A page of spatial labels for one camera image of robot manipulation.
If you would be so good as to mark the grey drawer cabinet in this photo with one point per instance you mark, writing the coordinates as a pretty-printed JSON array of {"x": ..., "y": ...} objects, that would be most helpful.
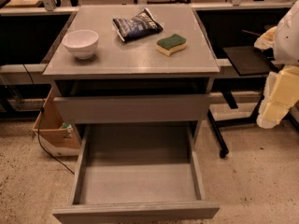
[{"x": 135, "y": 68}]

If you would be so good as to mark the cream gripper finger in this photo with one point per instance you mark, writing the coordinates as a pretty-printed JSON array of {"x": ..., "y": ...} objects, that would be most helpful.
[
  {"x": 266, "y": 40},
  {"x": 281, "y": 94}
]

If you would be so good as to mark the black rolling stand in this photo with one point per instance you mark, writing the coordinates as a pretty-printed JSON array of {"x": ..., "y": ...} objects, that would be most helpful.
[{"x": 239, "y": 116}]

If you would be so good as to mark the white ceramic bowl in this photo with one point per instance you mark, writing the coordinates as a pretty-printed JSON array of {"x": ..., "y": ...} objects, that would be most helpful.
[{"x": 81, "y": 43}]

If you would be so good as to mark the closed grey top drawer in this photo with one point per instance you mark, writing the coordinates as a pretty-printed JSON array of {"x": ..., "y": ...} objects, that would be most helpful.
[{"x": 129, "y": 109}]

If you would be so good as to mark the open grey middle drawer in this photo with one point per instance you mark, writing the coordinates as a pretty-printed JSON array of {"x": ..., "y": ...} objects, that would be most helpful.
[{"x": 137, "y": 173}]

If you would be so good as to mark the black tray shelf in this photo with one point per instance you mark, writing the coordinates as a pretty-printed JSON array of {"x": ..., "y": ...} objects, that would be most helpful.
[{"x": 249, "y": 61}]

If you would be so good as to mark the cardboard box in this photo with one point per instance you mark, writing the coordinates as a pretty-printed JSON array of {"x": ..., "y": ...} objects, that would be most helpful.
[{"x": 56, "y": 136}]

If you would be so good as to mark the green and yellow sponge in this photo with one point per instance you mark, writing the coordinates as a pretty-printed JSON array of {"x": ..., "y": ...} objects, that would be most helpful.
[{"x": 171, "y": 44}]

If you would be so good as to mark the dark blue chip bag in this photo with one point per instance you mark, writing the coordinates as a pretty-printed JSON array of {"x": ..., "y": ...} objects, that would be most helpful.
[{"x": 141, "y": 25}]

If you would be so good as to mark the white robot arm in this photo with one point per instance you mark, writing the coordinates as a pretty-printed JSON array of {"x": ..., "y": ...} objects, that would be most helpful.
[{"x": 281, "y": 91}]

